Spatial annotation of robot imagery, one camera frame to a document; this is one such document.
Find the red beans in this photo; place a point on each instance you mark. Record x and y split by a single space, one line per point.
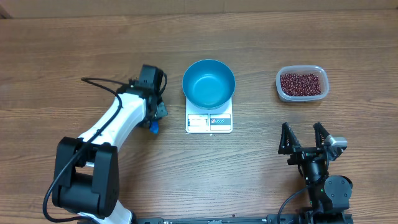
293 84

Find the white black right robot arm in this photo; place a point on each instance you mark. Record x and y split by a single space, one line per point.
328 194

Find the clear plastic container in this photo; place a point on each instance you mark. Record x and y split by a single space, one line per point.
303 69

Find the blue plastic measuring scoop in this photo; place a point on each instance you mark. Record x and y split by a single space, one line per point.
154 128

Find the white kitchen scale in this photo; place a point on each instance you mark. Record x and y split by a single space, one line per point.
203 121

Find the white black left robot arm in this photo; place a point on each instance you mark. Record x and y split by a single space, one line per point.
85 185

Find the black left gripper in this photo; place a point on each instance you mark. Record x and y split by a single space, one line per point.
161 111

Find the blue metal bowl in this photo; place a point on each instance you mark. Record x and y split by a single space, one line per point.
208 84

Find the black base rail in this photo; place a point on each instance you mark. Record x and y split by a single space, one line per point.
270 219

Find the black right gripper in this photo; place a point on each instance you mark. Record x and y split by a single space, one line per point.
301 152

